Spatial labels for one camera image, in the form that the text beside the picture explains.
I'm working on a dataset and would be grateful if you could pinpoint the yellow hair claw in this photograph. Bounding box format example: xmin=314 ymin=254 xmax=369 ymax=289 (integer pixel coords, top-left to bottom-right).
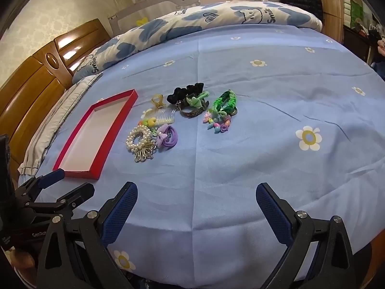
xmin=151 ymin=94 xmax=167 ymax=110

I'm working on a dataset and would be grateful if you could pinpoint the green hair tie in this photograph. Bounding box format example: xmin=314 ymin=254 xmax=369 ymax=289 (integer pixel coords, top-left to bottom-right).
xmin=184 ymin=92 xmax=211 ymax=108

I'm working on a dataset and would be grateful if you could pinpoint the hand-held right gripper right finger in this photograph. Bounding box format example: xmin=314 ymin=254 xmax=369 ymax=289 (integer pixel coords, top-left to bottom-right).
xmin=256 ymin=182 xmax=361 ymax=289

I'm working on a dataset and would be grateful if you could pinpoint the green braided bracelet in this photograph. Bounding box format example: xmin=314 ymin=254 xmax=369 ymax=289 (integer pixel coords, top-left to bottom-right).
xmin=212 ymin=89 xmax=238 ymax=116

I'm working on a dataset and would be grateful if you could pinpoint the gold flower brooch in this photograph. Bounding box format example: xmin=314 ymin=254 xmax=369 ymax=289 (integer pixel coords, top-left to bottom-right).
xmin=134 ymin=141 xmax=158 ymax=163

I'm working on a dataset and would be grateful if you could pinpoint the clear comb with heart beads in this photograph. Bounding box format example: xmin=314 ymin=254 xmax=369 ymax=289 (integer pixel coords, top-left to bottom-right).
xmin=138 ymin=109 xmax=177 ymax=127

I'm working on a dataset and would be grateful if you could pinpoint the red shallow box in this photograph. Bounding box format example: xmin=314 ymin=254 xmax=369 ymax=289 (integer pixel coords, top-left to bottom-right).
xmin=52 ymin=89 xmax=139 ymax=181

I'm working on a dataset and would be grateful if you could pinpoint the wooden headboard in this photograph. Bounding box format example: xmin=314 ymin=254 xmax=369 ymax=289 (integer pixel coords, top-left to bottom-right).
xmin=0 ymin=18 xmax=112 ymax=169

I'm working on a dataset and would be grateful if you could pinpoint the purple hair tie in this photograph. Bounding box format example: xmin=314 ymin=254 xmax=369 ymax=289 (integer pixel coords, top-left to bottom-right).
xmin=162 ymin=125 xmax=180 ymax=150

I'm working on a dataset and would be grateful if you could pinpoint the black scrunchie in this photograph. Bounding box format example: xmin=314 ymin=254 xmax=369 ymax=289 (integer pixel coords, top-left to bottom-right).
xmin=167 ymin=82 xmax=205 ymax=105

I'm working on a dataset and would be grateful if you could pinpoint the dark cluttered cabinet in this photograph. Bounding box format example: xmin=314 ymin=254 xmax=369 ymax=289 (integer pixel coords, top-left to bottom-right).
xmin=342 ymin=0 xmax=385 ymax=76

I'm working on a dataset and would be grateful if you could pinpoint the wooden wardrobe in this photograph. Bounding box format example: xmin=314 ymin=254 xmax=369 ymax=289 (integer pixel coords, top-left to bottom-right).
xmin=304 ymin=0 xmax=347 ymax=43

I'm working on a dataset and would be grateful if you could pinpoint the white pearl scrunchie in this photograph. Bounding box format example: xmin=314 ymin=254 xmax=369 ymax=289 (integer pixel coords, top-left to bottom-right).
xmin=126 ymin=125 xmax=155 ymax=155

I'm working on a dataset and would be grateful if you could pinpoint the lilac bow hair clip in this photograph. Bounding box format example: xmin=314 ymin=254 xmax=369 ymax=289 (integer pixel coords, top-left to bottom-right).
xmin=152 ymin=126 xmax=168 ymax=144

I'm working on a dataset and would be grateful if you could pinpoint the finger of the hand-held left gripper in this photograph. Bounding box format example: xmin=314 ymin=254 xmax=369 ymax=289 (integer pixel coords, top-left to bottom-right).
xmin=28 ymin=182 xmax=96 ymax=218
xmin=13 ymin=168 xmax=66 ymax=206

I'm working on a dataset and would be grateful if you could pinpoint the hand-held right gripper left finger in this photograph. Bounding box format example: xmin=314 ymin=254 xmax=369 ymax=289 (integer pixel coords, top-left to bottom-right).
xmin=36 ymin=181 xmax=139 ymax=289

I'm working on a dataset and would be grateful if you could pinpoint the colourful beaded bracelet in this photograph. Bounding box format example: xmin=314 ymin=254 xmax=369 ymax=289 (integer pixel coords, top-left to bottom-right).
xmin=203 ymin=110 xmax=232 ymax=134

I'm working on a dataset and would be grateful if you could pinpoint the brown leather bracelet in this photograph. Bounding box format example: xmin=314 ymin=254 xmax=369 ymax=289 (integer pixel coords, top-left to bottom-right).
xmin=180 ymin=98 xmax=210 ymax=119

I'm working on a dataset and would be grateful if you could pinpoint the blue floral bedsheet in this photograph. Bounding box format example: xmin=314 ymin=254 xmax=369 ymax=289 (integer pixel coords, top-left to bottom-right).
xmin=18 ymin=24 xmax=385 ymax=281

